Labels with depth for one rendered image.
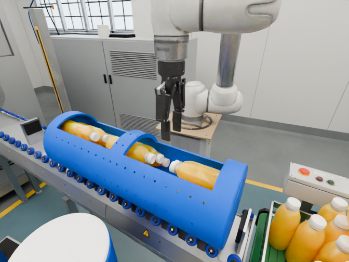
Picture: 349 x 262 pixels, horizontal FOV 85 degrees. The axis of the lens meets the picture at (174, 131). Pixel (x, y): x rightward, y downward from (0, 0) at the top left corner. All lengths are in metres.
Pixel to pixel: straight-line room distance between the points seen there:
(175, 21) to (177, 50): 0.06
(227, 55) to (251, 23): 0.63
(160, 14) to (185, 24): 0.06
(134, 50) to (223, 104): 1.55
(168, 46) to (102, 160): 0.48
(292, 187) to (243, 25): 0.66
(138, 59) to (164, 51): 1.99
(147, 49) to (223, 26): 1.95
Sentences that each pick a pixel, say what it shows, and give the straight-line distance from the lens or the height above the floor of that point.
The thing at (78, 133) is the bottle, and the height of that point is 1.18.
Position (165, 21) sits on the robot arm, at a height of 1.62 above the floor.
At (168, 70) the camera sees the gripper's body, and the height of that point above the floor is 1.51.
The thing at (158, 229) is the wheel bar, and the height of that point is 0.93.
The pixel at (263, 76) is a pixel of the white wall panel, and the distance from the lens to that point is 3.43.
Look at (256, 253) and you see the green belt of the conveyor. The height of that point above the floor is 0.90.
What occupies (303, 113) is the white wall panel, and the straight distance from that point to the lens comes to 3.67.
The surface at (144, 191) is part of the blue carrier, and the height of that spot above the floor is 1.14.
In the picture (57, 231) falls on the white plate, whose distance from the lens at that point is 0.79.
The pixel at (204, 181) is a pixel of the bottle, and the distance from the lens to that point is 0.63.
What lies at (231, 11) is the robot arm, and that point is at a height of 1.64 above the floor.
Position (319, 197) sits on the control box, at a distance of 0.95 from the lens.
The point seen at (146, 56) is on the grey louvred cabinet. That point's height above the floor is 1.27.
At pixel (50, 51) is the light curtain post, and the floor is 1.45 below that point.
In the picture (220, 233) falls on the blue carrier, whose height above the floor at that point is 1.12.
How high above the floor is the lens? 1.62
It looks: 30 degrees down
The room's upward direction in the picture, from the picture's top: straight up
